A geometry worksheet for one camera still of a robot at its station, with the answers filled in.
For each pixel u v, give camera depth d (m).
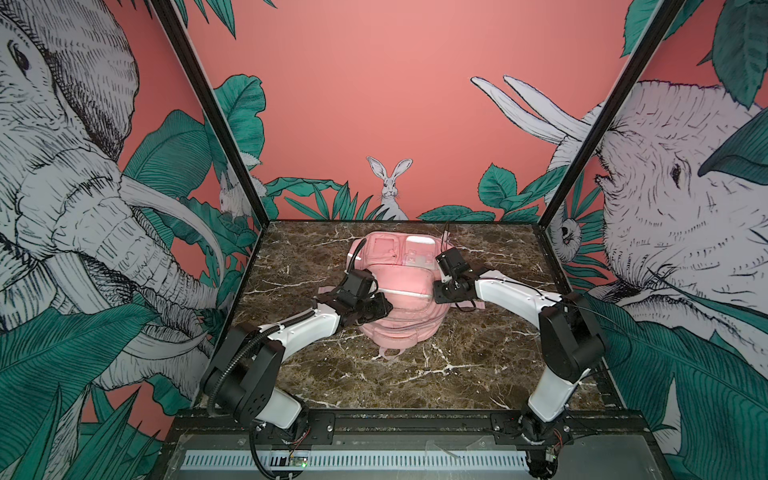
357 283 0.70
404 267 0.96
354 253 1.06
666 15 0.69
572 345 0.48
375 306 0.78
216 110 0.87
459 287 0.68
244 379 0.43
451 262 0.75
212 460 0.70
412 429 0.75
